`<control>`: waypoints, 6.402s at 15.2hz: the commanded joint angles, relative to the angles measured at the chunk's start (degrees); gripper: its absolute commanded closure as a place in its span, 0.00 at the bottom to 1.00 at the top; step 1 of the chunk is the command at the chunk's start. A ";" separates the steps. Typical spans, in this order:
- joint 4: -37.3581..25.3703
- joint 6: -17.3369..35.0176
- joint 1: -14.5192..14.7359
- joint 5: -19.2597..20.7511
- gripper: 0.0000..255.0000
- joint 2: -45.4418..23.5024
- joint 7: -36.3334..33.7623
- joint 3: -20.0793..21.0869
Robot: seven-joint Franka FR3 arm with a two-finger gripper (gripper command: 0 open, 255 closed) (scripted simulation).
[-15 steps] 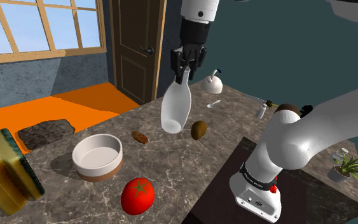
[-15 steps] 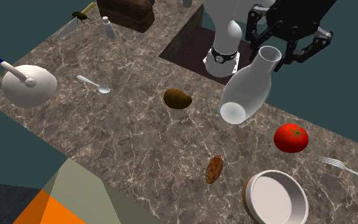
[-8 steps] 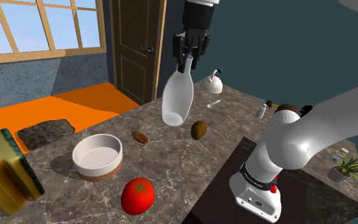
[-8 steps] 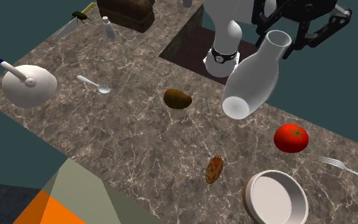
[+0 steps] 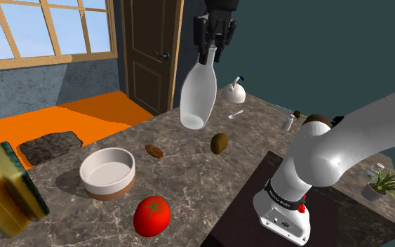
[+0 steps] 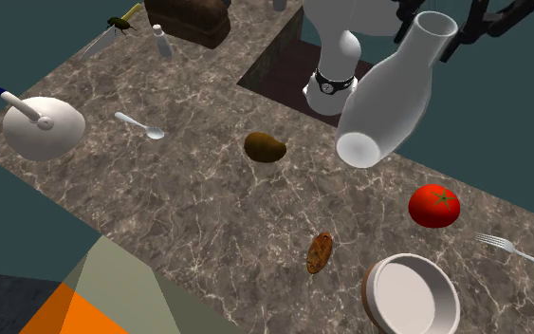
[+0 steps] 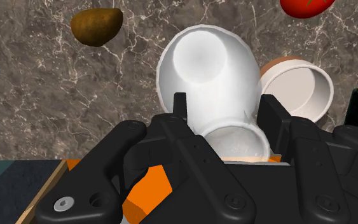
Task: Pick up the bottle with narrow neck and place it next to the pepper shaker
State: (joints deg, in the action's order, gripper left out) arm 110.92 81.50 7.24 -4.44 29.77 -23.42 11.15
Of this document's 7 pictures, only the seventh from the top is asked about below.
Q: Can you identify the brown potato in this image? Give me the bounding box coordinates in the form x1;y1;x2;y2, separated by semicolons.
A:
70;8;124;48

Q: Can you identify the large white bowl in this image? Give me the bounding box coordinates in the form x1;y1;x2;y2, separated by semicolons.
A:
155;24;264;135

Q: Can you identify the red tomato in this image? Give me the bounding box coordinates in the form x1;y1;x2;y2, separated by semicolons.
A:
279;0;336;19

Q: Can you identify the orange bowl with white inside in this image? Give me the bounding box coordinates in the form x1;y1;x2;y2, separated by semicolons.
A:
258;55;335;123

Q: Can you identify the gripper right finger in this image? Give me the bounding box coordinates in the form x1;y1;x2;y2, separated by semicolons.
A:
256;94;358;224

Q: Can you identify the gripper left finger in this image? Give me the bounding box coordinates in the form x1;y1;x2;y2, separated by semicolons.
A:
35;92;258;224

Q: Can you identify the small white cup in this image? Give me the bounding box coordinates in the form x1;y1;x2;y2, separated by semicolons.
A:
199;120;273;163

